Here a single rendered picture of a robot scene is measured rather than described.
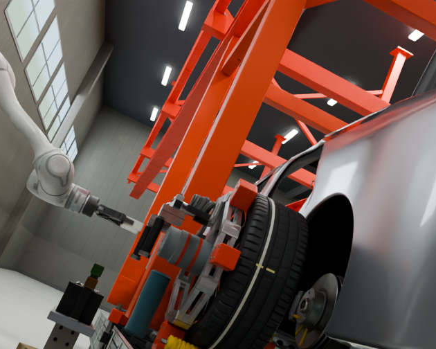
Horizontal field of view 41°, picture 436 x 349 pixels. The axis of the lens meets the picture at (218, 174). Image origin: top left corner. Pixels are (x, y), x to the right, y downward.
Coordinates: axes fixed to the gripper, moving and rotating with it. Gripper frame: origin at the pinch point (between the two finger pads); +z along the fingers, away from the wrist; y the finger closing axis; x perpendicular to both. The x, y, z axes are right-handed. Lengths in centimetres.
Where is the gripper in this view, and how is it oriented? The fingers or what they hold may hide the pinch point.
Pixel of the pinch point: (137, 228)
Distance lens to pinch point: 212.2
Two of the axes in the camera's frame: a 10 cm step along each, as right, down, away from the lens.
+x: 4.0, -8.8, 2.5
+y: 2.3, -1.7, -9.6
